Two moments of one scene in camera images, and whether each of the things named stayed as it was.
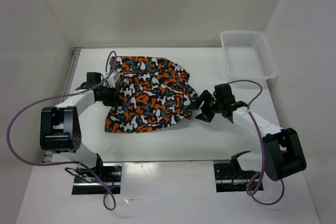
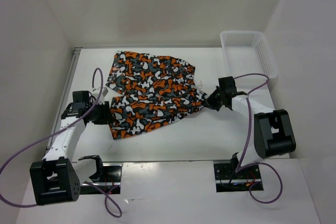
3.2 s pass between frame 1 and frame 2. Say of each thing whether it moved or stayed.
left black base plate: stayed
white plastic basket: stayed
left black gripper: moved
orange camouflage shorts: stayed
